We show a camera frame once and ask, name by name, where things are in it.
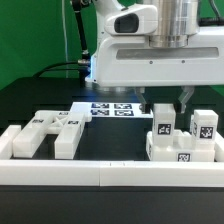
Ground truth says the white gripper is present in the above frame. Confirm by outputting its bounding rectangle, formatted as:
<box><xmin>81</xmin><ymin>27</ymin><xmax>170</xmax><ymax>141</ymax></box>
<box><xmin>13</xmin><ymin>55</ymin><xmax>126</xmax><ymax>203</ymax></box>
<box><xmin>93</xmin><ymin>3</ymin><xmax>224</xmax><ymax>114</ymax></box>

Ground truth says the white chair seat part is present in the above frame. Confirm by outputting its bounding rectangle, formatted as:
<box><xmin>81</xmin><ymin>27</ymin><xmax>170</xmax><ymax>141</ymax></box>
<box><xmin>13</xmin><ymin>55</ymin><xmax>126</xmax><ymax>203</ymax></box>
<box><xmin>146</xmin><ymin>129</ymin><xmax>215</xmax><ymax>162</ymax></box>

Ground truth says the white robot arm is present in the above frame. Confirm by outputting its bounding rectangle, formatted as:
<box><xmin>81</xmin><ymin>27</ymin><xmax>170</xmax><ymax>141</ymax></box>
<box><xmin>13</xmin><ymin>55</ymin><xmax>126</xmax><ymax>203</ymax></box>
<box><xmin>86</xmin><ymin>0</ymin><xmax>224</xmax><ymax>112</ymax></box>

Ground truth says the white marker base sheet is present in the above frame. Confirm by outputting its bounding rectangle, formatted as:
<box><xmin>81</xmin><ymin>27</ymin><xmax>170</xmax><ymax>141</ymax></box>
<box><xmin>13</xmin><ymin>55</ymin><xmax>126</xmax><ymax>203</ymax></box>
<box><xmin>70</xmin><ymin>102</ymin><xmax>153</xmax><ymax>118</ymax></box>

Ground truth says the black cable post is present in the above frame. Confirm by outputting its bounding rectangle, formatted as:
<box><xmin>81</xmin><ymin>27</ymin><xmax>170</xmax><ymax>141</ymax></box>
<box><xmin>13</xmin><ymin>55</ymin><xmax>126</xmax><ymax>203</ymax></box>
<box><xmin>70</xmin><ymin>0</ymin><xmax>90</xmax><ymax>87</ymax></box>

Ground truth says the white chair back frame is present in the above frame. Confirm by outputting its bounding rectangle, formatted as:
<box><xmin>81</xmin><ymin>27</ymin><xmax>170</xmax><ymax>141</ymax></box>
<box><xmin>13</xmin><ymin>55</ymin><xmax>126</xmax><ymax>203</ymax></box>
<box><xmin>13</xmin><ymin>110</ymin><xmax>92</xmax><ymax>160</ymax></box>

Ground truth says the white U-shaped fence wall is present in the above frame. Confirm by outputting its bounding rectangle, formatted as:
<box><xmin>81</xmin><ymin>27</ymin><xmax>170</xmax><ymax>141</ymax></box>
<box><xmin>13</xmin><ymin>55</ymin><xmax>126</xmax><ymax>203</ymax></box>
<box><xmin>0</xmin><ymin>125</ymin><xmax>224</xmax><ymax>187</ymax></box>

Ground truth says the black thick cable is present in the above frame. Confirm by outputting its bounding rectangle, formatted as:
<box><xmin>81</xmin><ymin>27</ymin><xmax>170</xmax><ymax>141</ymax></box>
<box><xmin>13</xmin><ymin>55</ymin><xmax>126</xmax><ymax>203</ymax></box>
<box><xmin>32</xmin><ymin>60</ymin><xmax>91</xmax><ymax>78</ymax></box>

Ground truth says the thin white cable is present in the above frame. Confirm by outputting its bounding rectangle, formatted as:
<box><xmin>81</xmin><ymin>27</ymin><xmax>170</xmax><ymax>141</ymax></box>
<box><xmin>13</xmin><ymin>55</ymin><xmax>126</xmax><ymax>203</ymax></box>
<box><xmin>61</xmin><ymin>0</ymin><xmax>70</xmax><ymax>78</ymax></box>

